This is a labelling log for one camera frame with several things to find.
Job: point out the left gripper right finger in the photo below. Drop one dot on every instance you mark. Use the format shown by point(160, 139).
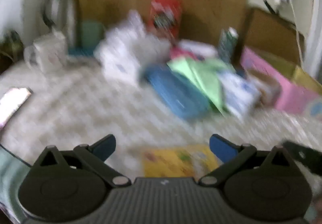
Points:
point(232, 156)

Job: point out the pink macaron tin box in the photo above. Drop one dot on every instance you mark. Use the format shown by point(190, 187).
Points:
point(300, 93)

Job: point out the brown cardboard panel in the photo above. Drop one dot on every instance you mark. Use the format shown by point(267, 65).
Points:
point(263, 31)

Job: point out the smartphone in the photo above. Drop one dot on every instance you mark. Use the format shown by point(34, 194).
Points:
point(12, 100)

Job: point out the red cereal box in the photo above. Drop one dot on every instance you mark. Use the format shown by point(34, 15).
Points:
point(165, 17)

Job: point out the green plastic cup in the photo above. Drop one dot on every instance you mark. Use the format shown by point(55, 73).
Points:
point(92, 32)

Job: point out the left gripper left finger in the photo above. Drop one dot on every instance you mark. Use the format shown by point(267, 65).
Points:
point(93, 159)

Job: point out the white wet wipes pack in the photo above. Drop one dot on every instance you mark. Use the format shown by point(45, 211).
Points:
point(240, 95)

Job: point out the blue soft pouch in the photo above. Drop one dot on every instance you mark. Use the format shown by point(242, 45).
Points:
point(177, 92)

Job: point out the green cloth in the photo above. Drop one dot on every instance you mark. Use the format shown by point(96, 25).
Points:
point(204, 75)

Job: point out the white tissue pack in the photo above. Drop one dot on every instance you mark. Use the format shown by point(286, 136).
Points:
point(128, 49)

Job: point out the yellow booklet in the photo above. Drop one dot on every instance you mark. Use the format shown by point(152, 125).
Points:
point(185, 161)

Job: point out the green milk carton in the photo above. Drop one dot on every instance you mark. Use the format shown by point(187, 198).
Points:
point(227, 43)

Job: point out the white enamel mug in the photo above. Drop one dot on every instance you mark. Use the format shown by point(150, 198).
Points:
point(48, 53)

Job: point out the steel thermos jug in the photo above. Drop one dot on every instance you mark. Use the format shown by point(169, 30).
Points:
point(63, 16)

